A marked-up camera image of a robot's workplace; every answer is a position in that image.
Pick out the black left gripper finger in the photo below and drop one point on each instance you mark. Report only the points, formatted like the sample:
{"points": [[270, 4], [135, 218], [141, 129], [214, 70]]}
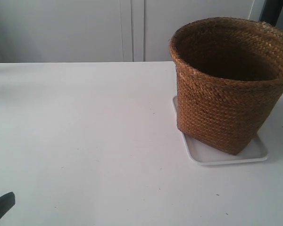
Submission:
{"points": [[7, 201]]}

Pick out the brown woven basket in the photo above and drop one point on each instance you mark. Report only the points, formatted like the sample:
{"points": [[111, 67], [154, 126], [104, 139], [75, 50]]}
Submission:
{"points": [[229, 76]]}

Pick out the white plastic tray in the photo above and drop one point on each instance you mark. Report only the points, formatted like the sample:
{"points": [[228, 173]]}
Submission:
{"points": [[205, 155]]}

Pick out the dark metal post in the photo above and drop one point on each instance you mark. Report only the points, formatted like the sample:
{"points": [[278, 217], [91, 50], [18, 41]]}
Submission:
{"points": [[271, 11]]}

